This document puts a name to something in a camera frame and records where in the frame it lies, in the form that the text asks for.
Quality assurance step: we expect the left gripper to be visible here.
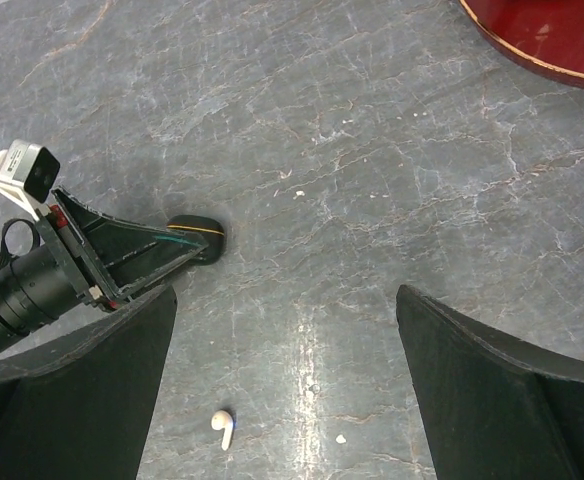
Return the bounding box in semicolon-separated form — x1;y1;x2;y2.
36;187;208;313

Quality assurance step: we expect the red round tray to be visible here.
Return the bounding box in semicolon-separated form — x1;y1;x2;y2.
459;0;584;88

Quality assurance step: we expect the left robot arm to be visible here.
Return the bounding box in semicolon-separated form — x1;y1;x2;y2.
0;188;225;353

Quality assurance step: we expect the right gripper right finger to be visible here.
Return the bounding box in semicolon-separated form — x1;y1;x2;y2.
396;285;584;479

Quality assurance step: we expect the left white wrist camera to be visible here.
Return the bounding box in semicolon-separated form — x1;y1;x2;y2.
0;139;61;222

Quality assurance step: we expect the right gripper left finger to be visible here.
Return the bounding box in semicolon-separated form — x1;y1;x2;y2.
0;287;177;479

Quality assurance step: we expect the black earbud charging case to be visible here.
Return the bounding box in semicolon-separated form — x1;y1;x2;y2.
167;215;226;265

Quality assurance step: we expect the white earbud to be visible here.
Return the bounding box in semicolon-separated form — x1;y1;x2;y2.
211;410;235;451

